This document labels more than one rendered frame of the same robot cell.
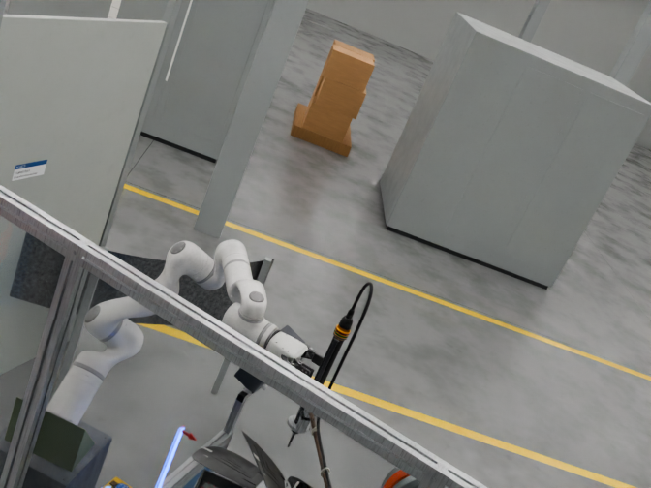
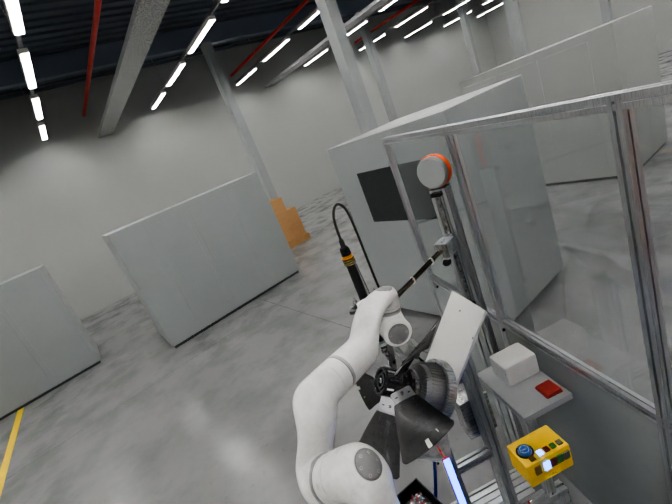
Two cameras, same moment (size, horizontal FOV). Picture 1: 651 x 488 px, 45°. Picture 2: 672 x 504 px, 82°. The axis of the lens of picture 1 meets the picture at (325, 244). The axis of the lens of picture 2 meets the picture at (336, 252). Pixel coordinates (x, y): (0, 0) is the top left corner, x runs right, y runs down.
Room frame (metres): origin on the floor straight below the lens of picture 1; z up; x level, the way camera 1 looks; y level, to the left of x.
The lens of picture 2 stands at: (2.55, 1.03, 2.22)
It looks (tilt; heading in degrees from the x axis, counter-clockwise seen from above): 17 degrees down; 247
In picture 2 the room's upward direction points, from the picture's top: 22 degrees counter-clockwise
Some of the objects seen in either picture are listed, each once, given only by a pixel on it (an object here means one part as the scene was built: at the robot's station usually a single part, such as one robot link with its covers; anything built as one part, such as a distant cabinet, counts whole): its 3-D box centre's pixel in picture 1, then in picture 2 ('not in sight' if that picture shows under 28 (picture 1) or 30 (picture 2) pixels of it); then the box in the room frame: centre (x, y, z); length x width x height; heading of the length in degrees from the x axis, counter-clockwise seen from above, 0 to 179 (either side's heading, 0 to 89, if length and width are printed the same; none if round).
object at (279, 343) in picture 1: (285, 348); not in sight; (2.06, -0.01, 1.65); 0.11 x 0.10 x 0.07; 74
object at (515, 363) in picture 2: not in sight; (511, 362); (1.42, -0.17, 0.91); 0.17 x 0.16 x 0.11; 164
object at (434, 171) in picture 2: not in sight; (434, 171); (1.35, -0.38, 1.88); 0.17 x 0.15 x 0.16; 74
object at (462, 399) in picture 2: not in sight; (473, 410); (1.65, -0.27, 0.73); 0.15 x 0.09 x 0.22; 164
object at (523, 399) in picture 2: not in sight; (520, 385); (1.47, -0.11, 0.84); 0.36 x 0.24 x 0.03; 74
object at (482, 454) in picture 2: not in sight; (472, 459); (1.78, -0.22, 0.56); 0.19 x 0.04 x 0.04; 164
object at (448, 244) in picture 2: not in sight; (446, 246); (1.44, -0.35, 1.53); 0.10 x 0.07 x 0.08; 19
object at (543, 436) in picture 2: not in sight; (539, 456); (1.84, 0.28, 1.02); 0.16 x 0.10 x 0.11; 164
